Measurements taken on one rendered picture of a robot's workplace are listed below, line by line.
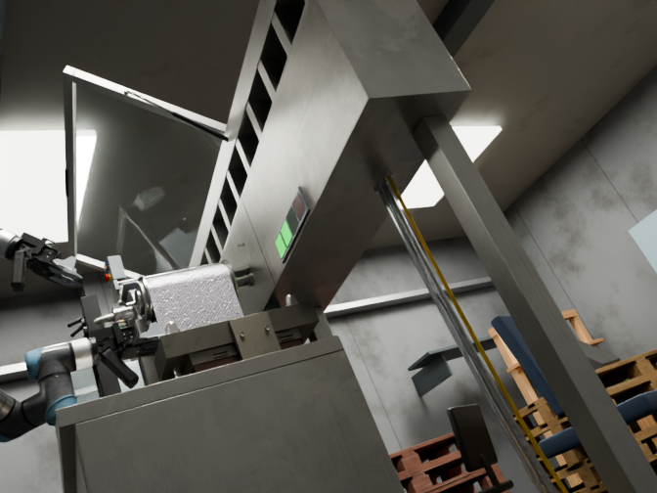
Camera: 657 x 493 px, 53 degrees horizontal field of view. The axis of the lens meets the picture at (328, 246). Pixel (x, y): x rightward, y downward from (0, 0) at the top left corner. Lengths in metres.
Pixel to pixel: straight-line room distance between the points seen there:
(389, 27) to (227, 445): 0.95
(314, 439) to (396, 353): 5.48
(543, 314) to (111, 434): 0.88
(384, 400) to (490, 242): 5.45
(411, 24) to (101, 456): 1.10
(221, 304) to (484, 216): 0.87
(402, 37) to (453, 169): 0.30
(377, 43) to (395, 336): 5.83
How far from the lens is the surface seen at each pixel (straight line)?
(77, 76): 2.16
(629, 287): 7.51
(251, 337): 1.62
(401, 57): 1.40
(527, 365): 3.09
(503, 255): 1.27
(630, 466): 1.23
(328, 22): 1.40
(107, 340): 1.80
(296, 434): 1.52
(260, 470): 1.48
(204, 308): 1.88
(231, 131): 2.00
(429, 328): 7.38
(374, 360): 6.81
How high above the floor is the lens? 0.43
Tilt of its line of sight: 24 degrees up
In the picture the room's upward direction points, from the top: 24 degrees counter-clockwise
